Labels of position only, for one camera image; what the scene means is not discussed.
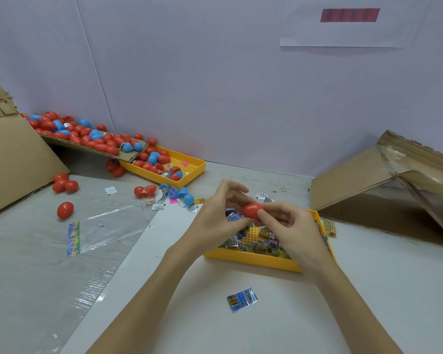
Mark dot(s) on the tall brown cardboard box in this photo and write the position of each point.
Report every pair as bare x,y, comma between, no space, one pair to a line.
11,166

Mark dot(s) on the blue packet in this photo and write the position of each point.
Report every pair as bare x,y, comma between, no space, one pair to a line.
242,299

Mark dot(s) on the single red plastic egg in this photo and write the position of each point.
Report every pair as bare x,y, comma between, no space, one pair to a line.
252,210

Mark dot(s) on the white paper sign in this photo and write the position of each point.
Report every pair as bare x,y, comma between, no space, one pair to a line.
354,29

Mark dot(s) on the torn flattened cardboard box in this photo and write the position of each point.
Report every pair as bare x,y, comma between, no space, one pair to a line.
347,177

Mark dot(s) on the person's left hand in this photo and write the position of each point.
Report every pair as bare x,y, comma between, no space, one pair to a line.
207,228

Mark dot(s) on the brown cardboard sheet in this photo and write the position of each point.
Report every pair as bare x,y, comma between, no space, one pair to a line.
77,143

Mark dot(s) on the clear bag with coloured label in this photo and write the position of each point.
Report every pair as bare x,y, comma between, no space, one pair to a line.
114,228

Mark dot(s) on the yellow label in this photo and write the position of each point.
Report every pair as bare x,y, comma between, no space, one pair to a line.
328,228

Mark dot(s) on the small white paper scrap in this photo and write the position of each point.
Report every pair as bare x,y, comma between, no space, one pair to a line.
111,190

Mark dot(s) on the yellow plastic tray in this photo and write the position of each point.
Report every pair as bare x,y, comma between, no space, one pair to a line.
240,260

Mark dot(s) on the person's left forearm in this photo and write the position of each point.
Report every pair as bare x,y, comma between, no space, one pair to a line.
136,309

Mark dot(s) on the yellow tray under eggs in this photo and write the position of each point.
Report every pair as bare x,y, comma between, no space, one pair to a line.
193,166

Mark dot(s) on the person's right hand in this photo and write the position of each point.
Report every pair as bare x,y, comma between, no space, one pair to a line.
299,236

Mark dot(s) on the pile of plastic eggs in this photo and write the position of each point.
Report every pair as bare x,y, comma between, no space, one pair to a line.
96,136

